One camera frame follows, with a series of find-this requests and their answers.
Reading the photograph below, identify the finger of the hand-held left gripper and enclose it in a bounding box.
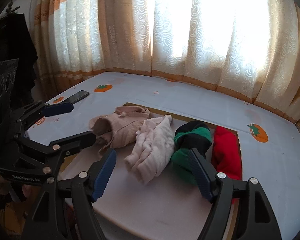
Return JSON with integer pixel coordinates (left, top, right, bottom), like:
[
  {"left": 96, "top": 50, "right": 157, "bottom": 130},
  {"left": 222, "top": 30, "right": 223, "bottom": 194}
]
[
  {"left": 14, "top": 131, "right": 97, "bottom": 167},
  {"left": 9, "top": 101, "right": 74, "bottom": 133}
]

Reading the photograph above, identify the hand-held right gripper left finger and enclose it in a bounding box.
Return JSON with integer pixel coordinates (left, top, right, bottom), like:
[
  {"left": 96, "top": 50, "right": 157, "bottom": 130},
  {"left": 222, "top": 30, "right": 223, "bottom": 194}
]
[{"left": 21, "top": 148, "right": 117, "bottom": 240}]

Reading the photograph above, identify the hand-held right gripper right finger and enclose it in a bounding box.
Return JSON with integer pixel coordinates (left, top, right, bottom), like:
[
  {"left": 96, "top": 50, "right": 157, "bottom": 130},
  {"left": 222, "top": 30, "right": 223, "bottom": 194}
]
[{"left": 186, "top": 148, "right": 283, "bottom": 240}]

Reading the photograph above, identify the bright red underwear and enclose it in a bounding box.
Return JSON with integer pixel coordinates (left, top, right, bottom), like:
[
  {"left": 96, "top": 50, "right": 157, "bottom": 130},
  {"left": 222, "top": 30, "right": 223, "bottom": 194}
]
[{"left": 211, "top": 126, "right": 242, "bottom": 181}]

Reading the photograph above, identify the beige knit underwear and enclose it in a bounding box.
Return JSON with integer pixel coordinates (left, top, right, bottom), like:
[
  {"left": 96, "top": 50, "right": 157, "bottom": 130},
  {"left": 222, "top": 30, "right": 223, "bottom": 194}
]
[{"left": 89, "top": 106, "right": 151, "bottom": 159}]

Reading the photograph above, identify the green and black underwear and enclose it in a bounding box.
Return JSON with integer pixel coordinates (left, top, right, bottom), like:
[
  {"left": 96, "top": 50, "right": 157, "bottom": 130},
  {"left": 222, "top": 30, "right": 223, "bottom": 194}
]
[{"left": 170, "top": 120, "right": 213, "bottom": 186}]

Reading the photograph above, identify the pale pink ribbed underwear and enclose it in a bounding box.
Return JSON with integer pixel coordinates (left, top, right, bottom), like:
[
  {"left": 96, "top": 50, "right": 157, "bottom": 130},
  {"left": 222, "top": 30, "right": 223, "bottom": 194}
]
[{"left": 124, "top": 115, "right": 175, "bottom": 186}]

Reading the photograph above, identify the person's left hand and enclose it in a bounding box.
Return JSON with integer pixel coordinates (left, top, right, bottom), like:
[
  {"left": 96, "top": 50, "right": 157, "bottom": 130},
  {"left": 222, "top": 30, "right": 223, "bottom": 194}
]
[{"left": 21, "top": 184, "right": 35, "bottom": 202}]

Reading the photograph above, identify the black smartphone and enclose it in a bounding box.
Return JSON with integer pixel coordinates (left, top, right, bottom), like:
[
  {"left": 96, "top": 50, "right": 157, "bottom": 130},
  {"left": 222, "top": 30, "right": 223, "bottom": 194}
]
[{"left": 62, "top": 90, "right": 90, "bottom": 104}]

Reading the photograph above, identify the black coat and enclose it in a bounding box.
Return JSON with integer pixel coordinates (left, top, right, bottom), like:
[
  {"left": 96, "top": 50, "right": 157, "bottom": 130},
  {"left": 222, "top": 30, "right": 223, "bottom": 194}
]
[{"left": 0, "top": 14, "right": 38, "bottom": 105}]

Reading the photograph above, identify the pale cardboard sheet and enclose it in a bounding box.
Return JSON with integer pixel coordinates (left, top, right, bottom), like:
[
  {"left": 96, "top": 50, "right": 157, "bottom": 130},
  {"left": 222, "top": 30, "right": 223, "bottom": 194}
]
[{"left": 57, "top": 102, "right": 243, "bottom": 240}]

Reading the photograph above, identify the persimmon print tablecloth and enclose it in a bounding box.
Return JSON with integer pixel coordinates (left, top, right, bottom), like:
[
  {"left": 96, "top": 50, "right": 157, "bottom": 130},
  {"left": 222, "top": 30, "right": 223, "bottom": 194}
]
[{"left": 22, "top": 72, "right": 300, "bottom": 240}]

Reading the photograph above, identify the beige patterned curtain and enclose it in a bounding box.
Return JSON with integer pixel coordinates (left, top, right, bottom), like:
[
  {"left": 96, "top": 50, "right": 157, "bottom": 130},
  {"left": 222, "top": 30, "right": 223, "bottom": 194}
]
[{"left": 31, "top": 0, "right": 300, "bottom": 130}]

